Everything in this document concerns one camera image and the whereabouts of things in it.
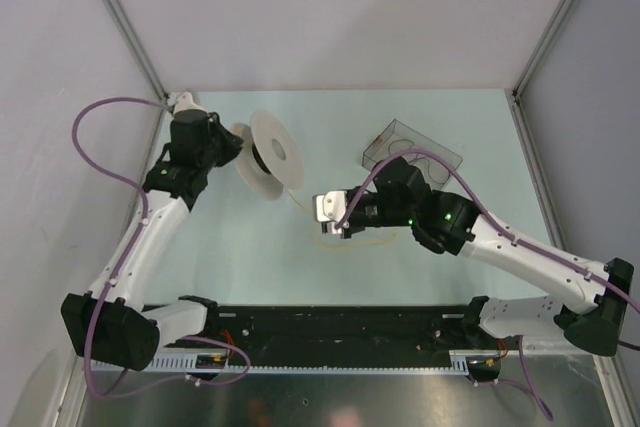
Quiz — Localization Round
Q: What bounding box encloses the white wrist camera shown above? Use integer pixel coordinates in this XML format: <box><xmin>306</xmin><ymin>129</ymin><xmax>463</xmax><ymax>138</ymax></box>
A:
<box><xmin>312</xmin><ymin>190</ymin><xmax>347</xmax><ymax>238</ymax></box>
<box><xmin>170</xmin><ymin>91</ymin><xmax>206</xmax><ymax>117</ymax></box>

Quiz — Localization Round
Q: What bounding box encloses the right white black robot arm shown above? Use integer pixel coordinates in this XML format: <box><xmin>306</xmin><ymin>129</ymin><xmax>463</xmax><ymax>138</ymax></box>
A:
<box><xmin>320</xmin><ymin>155</ymin><xmax>639</xmax><ymax>357</ymax></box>

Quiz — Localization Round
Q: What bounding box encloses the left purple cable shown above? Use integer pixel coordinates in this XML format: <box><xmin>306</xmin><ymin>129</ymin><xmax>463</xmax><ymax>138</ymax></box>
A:
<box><xmin>72</xmin><ymin>95</ymin><xmax>252</xmax><ymax>398</ymax></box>

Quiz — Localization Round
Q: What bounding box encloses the right aluminium frame post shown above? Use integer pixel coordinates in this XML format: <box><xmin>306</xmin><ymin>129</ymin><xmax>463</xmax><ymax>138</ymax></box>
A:
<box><xmin>510</xmin><ymin>0</ymin><xmax>579</xmax><ymax>102</ymax></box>

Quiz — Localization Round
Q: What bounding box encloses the clear plastic box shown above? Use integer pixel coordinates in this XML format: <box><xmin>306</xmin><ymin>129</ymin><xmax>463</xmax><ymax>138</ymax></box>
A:
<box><xmin>361</xmin><ymin>119</ymin><xmax>463</xmax><ymax>190</ymax></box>

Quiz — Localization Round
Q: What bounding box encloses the white slotted cable duct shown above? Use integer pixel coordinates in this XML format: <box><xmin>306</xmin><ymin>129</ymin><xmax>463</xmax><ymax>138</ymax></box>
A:
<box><xmin>149</xmin><ymin>349</ymin><xmax>474</xmax><ymax>376</ymax></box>

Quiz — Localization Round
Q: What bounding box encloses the aluminium frame post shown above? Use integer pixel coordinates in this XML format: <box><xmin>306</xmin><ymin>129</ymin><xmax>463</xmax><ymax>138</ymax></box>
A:
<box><xmin>102</xmin><ymin>0</ymin><xmax>167</xmax><ymax>100</ymax></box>
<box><xmin>510</xmin><ymin>0</ymin><xmax>579</xmax><ymax>102</ymax></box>

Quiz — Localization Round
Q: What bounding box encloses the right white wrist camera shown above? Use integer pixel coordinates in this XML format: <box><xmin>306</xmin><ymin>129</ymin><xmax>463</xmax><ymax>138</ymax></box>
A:
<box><xmin>312</xmin><ymin>190</ymin><xmax>347</xmax><ymax>238</ymax></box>

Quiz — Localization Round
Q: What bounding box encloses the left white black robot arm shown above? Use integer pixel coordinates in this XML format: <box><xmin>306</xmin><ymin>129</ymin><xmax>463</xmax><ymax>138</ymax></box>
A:
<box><xmin>61</xmin><ymin>107</ymin><xmax>242</xmax><ymax>371</ymax></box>

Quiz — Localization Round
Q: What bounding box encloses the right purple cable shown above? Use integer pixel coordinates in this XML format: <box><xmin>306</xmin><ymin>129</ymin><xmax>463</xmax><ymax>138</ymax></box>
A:
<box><xmin>335</xmin><ymin>147</ymin><xmax>640</xmax><ymax>421</ymax></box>

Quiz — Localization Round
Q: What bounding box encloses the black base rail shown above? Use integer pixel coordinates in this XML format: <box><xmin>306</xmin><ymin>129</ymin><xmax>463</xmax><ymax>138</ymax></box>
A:
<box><xmin>173</xmin><ymin>300</ymin><xmax>517</xmax><ymax>371</ymax></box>

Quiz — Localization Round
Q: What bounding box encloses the left aluminium frame post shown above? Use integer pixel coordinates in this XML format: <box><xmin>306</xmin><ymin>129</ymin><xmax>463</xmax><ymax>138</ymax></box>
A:
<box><xmin>102</xmin><ymin>0</ymin><xmax>167</xmax><ymax>100</ymax></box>

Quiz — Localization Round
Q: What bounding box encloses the yellow cable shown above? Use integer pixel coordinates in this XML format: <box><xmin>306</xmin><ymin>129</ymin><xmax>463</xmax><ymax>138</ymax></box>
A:
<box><xmin>287</xmin><ymin>186</ymin><xmax>399</xmax><ymax>252</ymax></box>

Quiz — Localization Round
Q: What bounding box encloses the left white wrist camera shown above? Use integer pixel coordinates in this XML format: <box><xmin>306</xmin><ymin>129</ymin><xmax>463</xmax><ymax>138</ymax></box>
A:
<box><xmin>170</xmin><ymin>91</ymin><xmax>206</xmax><ymax>117</ymax></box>

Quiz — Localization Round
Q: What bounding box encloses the dark purple thin cable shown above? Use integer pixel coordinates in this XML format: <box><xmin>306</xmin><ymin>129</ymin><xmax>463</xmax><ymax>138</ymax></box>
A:
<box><xmin>384</xmin><ymin>139</ymin><xmax>451</xmax><ymax>186</ymax></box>

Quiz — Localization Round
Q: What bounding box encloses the white plastic spool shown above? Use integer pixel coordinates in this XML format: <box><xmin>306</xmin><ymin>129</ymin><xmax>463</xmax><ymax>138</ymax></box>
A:
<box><xmin>232</xmin><ymin>109</ymin><xmax>305</xmax><ymax>201</ymax></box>

